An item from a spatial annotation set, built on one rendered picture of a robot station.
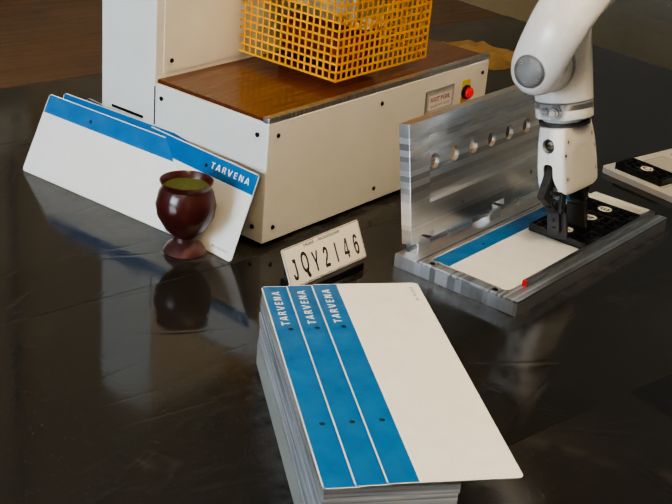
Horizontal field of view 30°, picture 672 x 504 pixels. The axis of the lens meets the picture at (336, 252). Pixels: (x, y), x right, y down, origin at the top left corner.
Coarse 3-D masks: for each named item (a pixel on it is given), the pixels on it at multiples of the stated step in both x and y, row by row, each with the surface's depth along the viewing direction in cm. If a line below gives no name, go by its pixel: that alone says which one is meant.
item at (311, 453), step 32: (288, 320) 140; (288, 352) 133; (288, 384) 130; (288, 416) 129; (320, 416) 122; (288, 448) 129; (320, 448) 117; (288, 480) 129; (320, 480) 113; (352, 480) 113
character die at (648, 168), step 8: (624, 160) 221; (632, 160) 222; (640, 160) 222; (616, 168) 220; (624, 168) 219; (632, 168) 218; (640, 168) 218; (648, 168) 218; (656, 168) 219; (640, 176) 217; (648, 176) 216; (656, 176) 215; (664, 176) 216; (656, 184) 215; (664, 184) 215
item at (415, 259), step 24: (480, 216) 190; (504, 216) 194; (432, 240) 181; (456, 240) 184; (624, 240) 189; (408, 264) 177; (576, 264) 179; (600, 264) 184; (456, 288) 173; (480, 288) 170; (528, 288) 171; (552, 288) 174; (504, 312) 169
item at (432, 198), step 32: (480, 96) 185; (512, 96) 189; (416, 128) 172; (448, 128) 180; (480, 128) 186; (512, 128) 193; (416, 160) 173; (448, 160) 181; (480, 160) 188; (512, 160) 195; (416, 192) 174; (448, 192) 182; (480, 192) 187; (512, 192) 194; (416, 224) 176; (448, 224) 182
